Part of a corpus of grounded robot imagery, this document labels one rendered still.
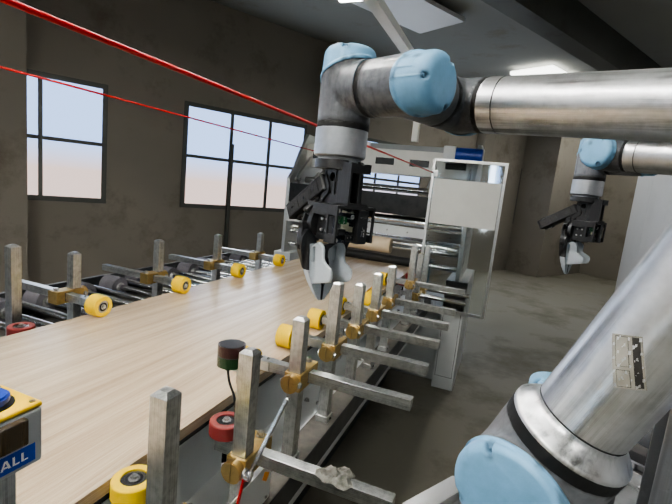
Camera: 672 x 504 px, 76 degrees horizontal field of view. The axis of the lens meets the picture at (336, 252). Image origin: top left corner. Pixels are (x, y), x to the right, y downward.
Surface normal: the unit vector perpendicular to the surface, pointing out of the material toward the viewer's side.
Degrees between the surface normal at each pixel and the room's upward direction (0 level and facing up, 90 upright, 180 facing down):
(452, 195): 90
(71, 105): 90
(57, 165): 90
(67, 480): 0
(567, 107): 107
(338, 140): 90
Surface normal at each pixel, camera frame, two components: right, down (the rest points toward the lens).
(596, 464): 0.10, -0.36
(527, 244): -0.78, 0.01
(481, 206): -0.37, 0.11
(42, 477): 0.11, -0.98
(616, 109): -0.71, 0.33
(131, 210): 0.62, 0.18
